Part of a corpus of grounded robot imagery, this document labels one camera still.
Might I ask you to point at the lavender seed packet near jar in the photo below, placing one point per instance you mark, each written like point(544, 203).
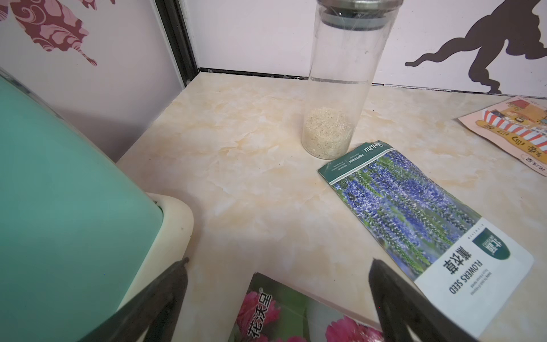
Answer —
point(462, 263)

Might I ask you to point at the pink rose packet near toaster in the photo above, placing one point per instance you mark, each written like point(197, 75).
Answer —
point(272, 311)

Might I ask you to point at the clear glass jar with grains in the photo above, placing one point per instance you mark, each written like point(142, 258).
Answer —
point(349, 40)

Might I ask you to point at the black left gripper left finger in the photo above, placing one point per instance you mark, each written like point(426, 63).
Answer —
point(152, 314)

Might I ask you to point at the orange illustrated packet at back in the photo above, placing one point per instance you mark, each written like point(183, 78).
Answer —
point(516, 125)

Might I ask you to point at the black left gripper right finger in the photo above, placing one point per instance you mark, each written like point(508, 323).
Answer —
point(402, 310)

